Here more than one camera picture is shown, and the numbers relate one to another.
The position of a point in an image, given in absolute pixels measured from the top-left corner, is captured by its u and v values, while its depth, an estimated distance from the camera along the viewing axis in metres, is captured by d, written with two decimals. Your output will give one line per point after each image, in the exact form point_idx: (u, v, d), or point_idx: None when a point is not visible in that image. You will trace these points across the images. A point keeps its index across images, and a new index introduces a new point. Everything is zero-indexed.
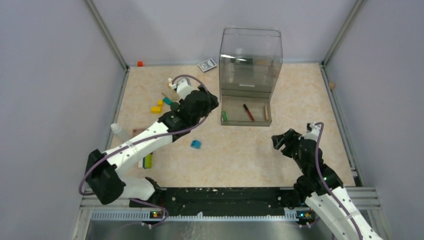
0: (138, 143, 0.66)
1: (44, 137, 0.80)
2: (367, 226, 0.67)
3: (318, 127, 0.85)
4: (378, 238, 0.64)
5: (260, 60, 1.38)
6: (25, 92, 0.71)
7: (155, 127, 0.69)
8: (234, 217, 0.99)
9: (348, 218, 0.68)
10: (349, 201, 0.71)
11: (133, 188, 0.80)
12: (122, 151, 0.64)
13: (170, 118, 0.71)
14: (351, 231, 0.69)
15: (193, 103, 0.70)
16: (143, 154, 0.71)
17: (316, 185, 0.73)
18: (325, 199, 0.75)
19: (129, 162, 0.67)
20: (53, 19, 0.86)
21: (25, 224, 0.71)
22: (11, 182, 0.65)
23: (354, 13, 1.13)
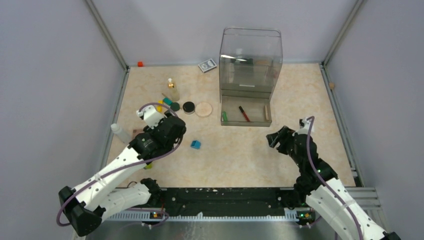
0: (107, 176, 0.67)
1: (45, 142, 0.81)
2: (364, 214, 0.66)
3: (309, 122, 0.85)
4: (376, 226, 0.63)
5: (260, 60, 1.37)
6: (25, 97, 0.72)
7: (126, 155, 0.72)
8: (234, 217, 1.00)
9: (344, 208, 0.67)
10: (344, 191, 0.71)
11: (118, 207, 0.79)
12: (91, 186, 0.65)
13: (142, 141, 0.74)
14: (350, 222, 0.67)
15: (170, 127, 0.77)
16: (115, 184, 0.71)
17: (311, 179, 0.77)
18: (323, 193, 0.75)
19: (102, 194, 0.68)
20: (53, 23, 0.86)
21: (26, 226, 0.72)
22: (11, 186, 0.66)
23: (355, 12, 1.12)
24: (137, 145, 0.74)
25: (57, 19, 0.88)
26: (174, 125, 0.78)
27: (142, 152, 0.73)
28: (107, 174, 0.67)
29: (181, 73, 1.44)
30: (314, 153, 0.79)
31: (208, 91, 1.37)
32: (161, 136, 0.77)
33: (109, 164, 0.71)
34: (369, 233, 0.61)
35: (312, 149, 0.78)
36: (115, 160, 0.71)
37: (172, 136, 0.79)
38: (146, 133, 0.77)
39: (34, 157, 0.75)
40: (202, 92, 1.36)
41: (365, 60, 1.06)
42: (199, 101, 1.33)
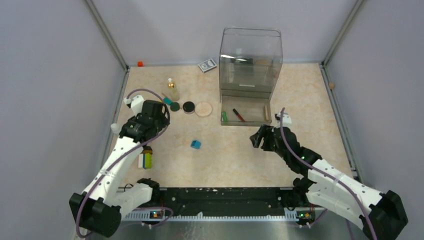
0: (112, 168, 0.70)
1: (45, 142, 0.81)
2: (357, 183, 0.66)
3: (287, 115, 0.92)
4: (371, 190, 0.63)
5: (260, 60, 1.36)
6: (25, 97, 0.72)
7: (122, 144, 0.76)
8: (234, 217, 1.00)
9: (337, 183, 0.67)
10: (331, 168, 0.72)
11: (131, 201, 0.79)
12: (100, 182, 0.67)
13: (130, 127, 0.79)
14: (347, 196, 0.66)
15: (151, 108, 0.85)
16: (121, 176, 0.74)
17: (299, 168, 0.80)
18: (314, 178, 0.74)
19: (113, 188, 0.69)
20: (53, 22, 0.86)
21: (26, 226, 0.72)
22: (11, 186, 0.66)
23: (355, 11, 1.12)
24: (128, 133, 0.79)
25: (57, 19, 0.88)
26: (154, 105, 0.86)
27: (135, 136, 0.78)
28: (112, 166, 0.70)
29: (181, 73, 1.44)
30: (295, 143, 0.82)
31: (208, 91, 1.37)
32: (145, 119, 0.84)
33: (109, 159, 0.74)
34: (368, 199, 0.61)
35: (292, 139, 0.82)
36: (113, 153, 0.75)
37: (155, 116, 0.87)
38: (131, 121, 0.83)
39: (33, 157, 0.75)
40: (202, 92, 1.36)
41: (365, 60, 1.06)
42: (199, 101, 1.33)
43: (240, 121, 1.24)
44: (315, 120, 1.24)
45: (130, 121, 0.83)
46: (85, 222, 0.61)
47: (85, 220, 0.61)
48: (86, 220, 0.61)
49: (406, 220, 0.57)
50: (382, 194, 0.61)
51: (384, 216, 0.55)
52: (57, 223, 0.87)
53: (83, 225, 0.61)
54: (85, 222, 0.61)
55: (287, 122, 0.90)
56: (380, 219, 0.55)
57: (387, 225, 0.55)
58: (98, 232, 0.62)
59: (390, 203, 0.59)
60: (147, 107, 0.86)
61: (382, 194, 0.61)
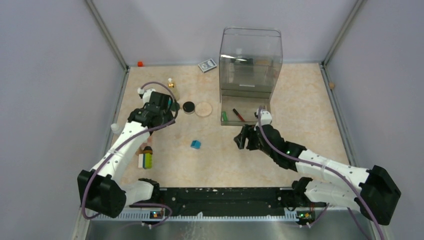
0: (121, 147, 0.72)
1: (45, 142, 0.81)
2: (343, 166, 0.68)
3: (265, 112, 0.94)
4: (358, 170, 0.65)
5: (260, 60, 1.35)
6: (25, 97, 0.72)
7: (130, 127, 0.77)
8: (234, 217, 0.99)
9: (324, 169, 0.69)
10: (317, 155, 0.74)
11: (133, 194, 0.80)
12: (109, 160, 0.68)
13: (138, 113, 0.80)
14: (337, 180, 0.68)
15: (159, 96, 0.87)
16: (129, 157, 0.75)
17: (287, 163, 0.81)
18: (303, 170, 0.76)
19: (120, 168, 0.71)
20: (53, 23, 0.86)
21: (26, 227, 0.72)
22: (11, 186, 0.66)
23: (355, 12, 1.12)
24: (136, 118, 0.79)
25: (57, 19, 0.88)
26: (162, 94, 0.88)
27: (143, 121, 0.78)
28: (121, 145, 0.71)
29: (181, 73, 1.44)
30: (279, 140, 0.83)
31: (209, 91, 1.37)
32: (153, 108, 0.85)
33: (117, 140, 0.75)
34: (356, 178, 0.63)
35: (276, 136, 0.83)
36: (120, 135, 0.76)
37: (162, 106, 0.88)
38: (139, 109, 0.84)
39: (33, 158, 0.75)
40: (202, 92, 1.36)
41: (365, 60, 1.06)
42: (199, 101, 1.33)
43: (240, 121, 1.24)
44: (315, 120, 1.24)
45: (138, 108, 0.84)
46: (91, 201, 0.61)
47: (92, 199, 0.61)
48: (93, 198, 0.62)
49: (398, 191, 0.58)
50: (369, 170, 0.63)
51: (373, 192, 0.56)
52: (57, 223, 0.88)
53: (89, 204, 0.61)
54: (91, 200, 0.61)
55: (267, 119, 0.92)
56: (371, 196, 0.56)
57: (379, 199, 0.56)
58: (104, 212, 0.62)
59: (379, 179, 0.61)
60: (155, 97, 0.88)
61: (369, 171, 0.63)
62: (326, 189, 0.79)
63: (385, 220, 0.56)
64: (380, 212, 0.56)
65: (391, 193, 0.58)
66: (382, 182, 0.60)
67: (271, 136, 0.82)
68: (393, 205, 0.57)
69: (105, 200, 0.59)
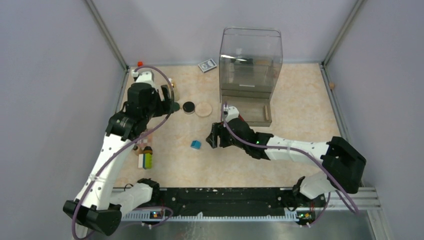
0: (102, 172, 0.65)
1: (45, 142, 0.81)
2: (305, 144, 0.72)
3: (230, 107, 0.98)
4: (319, 144, 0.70)
5: (260, 60, 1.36)
6: (24, 97, 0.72)
7: (110, 143, 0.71)
8: (234, 217, 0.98)
9: (290, 150, 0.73)
10: (283, 139, 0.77)
11: (131, 201, 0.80)
12: (92, 187, 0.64)
13: (117, 123, 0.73)
14: (302, 157, 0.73)
15: (137, 95, 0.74)
16: (116, 173, 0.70)
17: (259, 153, 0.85)
18: (273, 155, 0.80)
19: (107, 190, 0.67)
20: (53, 23, 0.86)
21: (26, 227, 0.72)
22: (12, 186, 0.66)
23: (355, 12, 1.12)
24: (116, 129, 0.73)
25: (57, 19, 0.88)
26: (140, 92, 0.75)
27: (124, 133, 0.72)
28: (101, 170, 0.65)
29: (181, 73, 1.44)
30: (249, 132, 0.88)
31: (209, 91, 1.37)
32: (133, 110, 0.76)
33: (98, 161, 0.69)
34: (318, 152, 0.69)
35: (245, 128, 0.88)
36: (101, 154, 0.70)
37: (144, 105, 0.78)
38: (118, 114, 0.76)
39: (33, 158, 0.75)
40: (202, 92, 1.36)
41: (365, 60, 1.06)
42: (199, 101, 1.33)
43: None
44: (315, 120, 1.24)
45: (118, 114, 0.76)
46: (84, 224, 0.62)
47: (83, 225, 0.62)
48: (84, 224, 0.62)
49: (361, 158, 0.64)
50: (328, 142, 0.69)
51: (335, 162, 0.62)
52: (57, 224, 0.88)
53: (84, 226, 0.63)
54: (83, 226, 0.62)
55: (234, 114, 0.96)
56: (333, 166, 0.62)
57: (342, 169, 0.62)
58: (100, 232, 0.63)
59: (339, 148, 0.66)
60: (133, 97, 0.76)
61: (328, 143, 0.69)
62: (312, 182, 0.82)
63: (353, 188, 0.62)
64: (348, 182, 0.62)
65: (355, 161, 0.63)
66: (343, 150, 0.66)
67: (240, 128, 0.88)
68: (359, 172, 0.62)
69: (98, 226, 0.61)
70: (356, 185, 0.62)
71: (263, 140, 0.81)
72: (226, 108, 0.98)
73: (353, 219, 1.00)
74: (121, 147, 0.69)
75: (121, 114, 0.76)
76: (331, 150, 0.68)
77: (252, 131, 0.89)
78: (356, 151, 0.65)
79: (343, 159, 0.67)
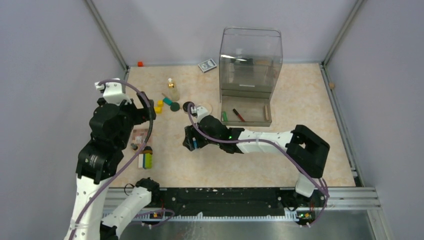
0: (82, 217, 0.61)
1: (45, 142, 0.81)
2: (272, 134, 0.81)
3: (198, 108, 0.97)
4: (283, 134, 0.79)
5: (260, 60, 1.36)
6: (25, 96, 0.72)
7: (83, 186, 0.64)
8: (234, 217, 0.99)
9: (258, 142, 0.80)
10: (252, 133, 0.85)
11: (129, 215, 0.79)
12: (76, 233, 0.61)
13: (86, 162, 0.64)
14: (270, 147, 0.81)
15: (102, 129, 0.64)
16: (100, 209, 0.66)
17: (232, 148, 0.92)
18: (245, 148, 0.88)
19: (94, 229, 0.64)
20: (53, 22, 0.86)
21: (26, 226, 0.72)
22: (11, 185, 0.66)
23: (355, 12, 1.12)
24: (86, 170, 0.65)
25: (57, 18, 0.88)
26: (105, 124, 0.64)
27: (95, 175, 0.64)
28: (81, 216, 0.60)
29: (181, 73, 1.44)
30: (221, 128, 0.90)
31: (209, 91, 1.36)
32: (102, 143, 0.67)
33: (77, 203, 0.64)
34: (283, 140, 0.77)
35: (217, 125, 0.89)
36: (78, 198, 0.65)
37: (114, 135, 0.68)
38: (86, 148, 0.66)
39: (33, 157, 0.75)
40: (202, 92, 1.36)
41: (365, 60, 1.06)
42: (199, 101, 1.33)
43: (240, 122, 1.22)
44: (315, 120, 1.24)
45: (84, 150, 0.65)
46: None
47: None
48: None
49: (324, 143, 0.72)
50: (292, 131, 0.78)
51: (298, 149, 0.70)
52: (57, 224, 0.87)
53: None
54: None
55: (203, 114, 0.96)
56: (296, 152, 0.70)
57: (305, 155, 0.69)
58: None
59: (304, 136, 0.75)
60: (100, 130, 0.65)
61: (292, 132, 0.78)
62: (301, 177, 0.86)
63: (318, 172, 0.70)
64: (312, 167, 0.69)
65: (319, 146, 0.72)
66: (306, 137, 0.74)
67: (212, 125, 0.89)
68: (323, 157, 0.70)
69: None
70: (320, 169, 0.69)
71: (235, 136, 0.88)
72: (194, 109, 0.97)
73: (353, 219, 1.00)
74: (95, 191, 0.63)
75: (88, 149, 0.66)
76: (296, 137, 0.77)
77: (224, 126, 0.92)
78: (318, 137, 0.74)
79: (308, 145, 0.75)
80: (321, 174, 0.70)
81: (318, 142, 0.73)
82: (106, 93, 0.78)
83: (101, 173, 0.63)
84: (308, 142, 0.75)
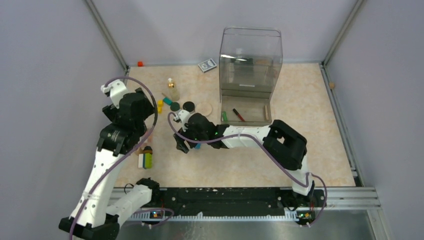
0: (96, 188, 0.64)
1: (45, 142, 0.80)
2: (252, 129, 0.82)
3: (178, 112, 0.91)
4: (262, 128, 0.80)
5: (260, 60, 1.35)
6: (25, 96, 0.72)
7: (101, 159, 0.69)
8: (234, 217, 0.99)
9: (240, 137, 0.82)
10: (235, 128, 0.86)
11: (129, 208, 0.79)
12: (86, 205, 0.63)
13: (108, 137, 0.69)
14: (252, 142, 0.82)
15: (130, 107, 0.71)
16: (111, 189, 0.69)
17: (218, 143, 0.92)
18: (229, 144, 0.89)
19: (103, 205, 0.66)
20: (53, 22, 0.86)
21: (26, 226, 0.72)
22: (10, 185, 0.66)
23: (355, 12, 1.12)
24: (106, 144, 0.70)
25: (57, 18, 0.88)
26: (133, 103, 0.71)
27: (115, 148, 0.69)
28: (95, 187, 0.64)
29: (181, 73, 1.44)
30: (208, 124, 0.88)
31: (208, 91, 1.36)
32: (125, 123, 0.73)
33: (92, 174, 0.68)
34: (262, 134, 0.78)
35: (203, 121, 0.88)
36: (93, 171, 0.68)
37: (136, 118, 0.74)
38: (109, 127, 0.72)
39: (33, 157, 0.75)
40: (202, 92, 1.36)
41: (365, 60, 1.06)
42: (199, 101, 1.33)
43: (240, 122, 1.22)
44: (315, 120, 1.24)
45: (108, 127, 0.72)
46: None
47: None
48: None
49: (300, 137, 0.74)
50: (270, 126, 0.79)
51: (273, 142, 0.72)
52: (58, 224, 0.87)
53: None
54: None
55: (185, 117, 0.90)
56: (272, 145, 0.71)
57: (281, 148, 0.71)
58: None
59: (280, 130, 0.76)
60: (126, 109, 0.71)
61: (270, 126, 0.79)
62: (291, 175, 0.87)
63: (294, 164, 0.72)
64: (288, 158, 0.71)
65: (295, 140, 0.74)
66: (282, 131, 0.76)
67: (199, 122, 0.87)
68: (300, 149, 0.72)
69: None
70: (296, 161, 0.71)
71: (220, 132, 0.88)
72: (176, 115, 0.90)
73: (353, 219, 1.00)
74: (113, 163, 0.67)
75: (112, 126, 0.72)
76: (274, 132, 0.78)
77: (210, 122, 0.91)
78: (295, 131, 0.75)
79: (286, 139, 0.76)
80: (297, 165, 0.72)
81: (294, 136, 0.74)
82: (112, 93, 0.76)
83: (121, 145, 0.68)
84: (285, 136, 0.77)
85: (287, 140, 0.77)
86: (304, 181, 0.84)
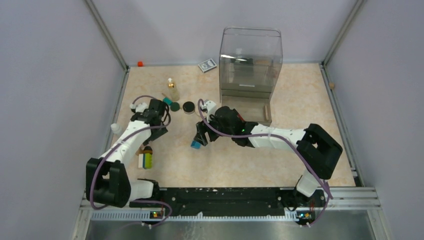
0: (128, 138, 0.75)
1: (45, 142, 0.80)
2: (286, 131, 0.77)
3: (207, 102, 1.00)
4: (296, 132, 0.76)
5: (260, 60, 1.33)
6: (24, 97, 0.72)
7: (134, 124, 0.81)
8: (234, 217, 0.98)
9: (270, 137, 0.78)
10: (266, 128, 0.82)
11: (135, 189, 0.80)
12: (116, 149, 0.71)
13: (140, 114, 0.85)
14: (282, 144, 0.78)
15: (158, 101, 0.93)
16: (133, 150, 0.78)
17: (243, 141, 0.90)
18: (257, 143, 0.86)
19: (126, 158, 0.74)
20: (52, 23, 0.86)
21: (24, 226, 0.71)
22: (9, 185, 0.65)
23: (355, 11, 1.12)
24: (139, 117, 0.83)
25: (57, 19, 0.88)
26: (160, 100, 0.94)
27: (145, 119, 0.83)
28: (128, 136, 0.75)
29: (181, 73, 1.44)
30: (236, 120, 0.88)
31: (209, 91, 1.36)
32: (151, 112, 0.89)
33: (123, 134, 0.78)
34: (295, 137, 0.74)
35: (232, 116, 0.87)
36: (126, 131, 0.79)
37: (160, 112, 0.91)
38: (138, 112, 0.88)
39: (34, 157, 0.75)
40: (203, 92, 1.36)
41: (365, 60, 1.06)
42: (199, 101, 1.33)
43: None
44: (315, 120, 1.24)
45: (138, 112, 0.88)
46: (97, 191, 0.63)
47: (98, 189, 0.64)
48: (98, 189, 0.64)
49: (337, 145, 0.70)
50: (305, 129, 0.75)
51: (308, 146, 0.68)
52: (59, 224, 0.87)
53: (95, 195, 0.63)
54: (97, 190, 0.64)
55: (212, 107, 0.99)
56: (306, 149, 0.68)
57: (315, 154, 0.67)
58: (110, 200, 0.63)
59: (315, 134, 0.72)
60: (154, 103, 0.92)
61: (305, 130, 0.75)
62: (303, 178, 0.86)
63: (326, 173, 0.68)
64: (322, 167, 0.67)
65: (330, 147, 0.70)
66: (319, 136, 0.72)
67: (228, 116, 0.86)
68: (335, 158, 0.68)
69: (111, 186, 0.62)
70: (329, 170, 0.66)
71: (248, 129, 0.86)
72: (203, 104, 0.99)
73: (353, 219, 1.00)
74: (143, 126, 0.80)
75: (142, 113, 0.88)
76: (308, 136, 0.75)
77: (238, 117, 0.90)
78: (332, 139, 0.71)
79: (321, 145, 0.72)
80: (330, 175, 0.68)
81: (330, 143, 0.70)
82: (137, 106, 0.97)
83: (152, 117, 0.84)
84: (321, 143, 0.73)
85: (322, 146, 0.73)
86: (318, 183, 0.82)
